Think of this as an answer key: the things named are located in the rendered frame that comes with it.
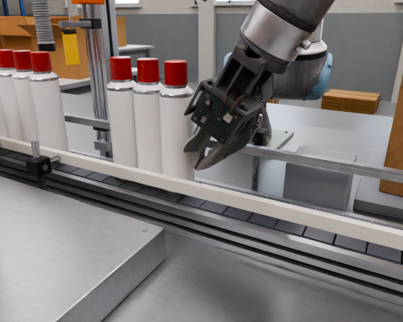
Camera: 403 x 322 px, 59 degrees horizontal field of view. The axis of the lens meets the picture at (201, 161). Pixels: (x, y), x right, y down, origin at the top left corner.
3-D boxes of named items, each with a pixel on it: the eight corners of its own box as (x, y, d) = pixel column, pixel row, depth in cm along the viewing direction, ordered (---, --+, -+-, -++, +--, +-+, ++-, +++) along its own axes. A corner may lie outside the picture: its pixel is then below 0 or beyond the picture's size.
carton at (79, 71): (19, 78, 229) (7, 15, 215) (75, 68, 272) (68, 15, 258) (70, 82, 213) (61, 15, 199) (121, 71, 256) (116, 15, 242)
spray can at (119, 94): (109, 178, 63) (95, 57, 55) (127, 168, 67) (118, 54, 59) (132, 184, 60) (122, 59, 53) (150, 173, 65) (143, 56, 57)
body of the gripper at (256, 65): (179, 117, 46) (222, 32, 40) (210, 104, 53) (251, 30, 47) (224, 153, 45) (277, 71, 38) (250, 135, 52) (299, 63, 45)
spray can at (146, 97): (132, 183, 61) (122, 59, 53) (151, 173, 65) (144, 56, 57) (157, 190, 58) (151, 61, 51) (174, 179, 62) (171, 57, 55)
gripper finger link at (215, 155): (180, 179, 52) (208, 131, 47) (199, 165, 57) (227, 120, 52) (196, 192, 51) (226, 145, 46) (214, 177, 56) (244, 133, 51)
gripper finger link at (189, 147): (164, 166, 53) (190, 117, 48) (184, 153, 57) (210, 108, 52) (180, 179, 52) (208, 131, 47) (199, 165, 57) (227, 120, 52)
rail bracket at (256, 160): (232, 216, 60) (236, 122, 54) (248, 198, 66) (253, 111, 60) (250, 221, 59) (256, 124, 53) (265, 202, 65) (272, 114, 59)
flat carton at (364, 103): (320, 110, 471) (322, 94, 464) (329, 103, 512) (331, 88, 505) (372, 117, 439) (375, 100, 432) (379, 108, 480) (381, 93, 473)
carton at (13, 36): (-14, 72, 251) (-26, 16, 237) (48, 64, 295) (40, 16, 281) (29, 77, 232) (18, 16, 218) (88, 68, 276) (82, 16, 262)
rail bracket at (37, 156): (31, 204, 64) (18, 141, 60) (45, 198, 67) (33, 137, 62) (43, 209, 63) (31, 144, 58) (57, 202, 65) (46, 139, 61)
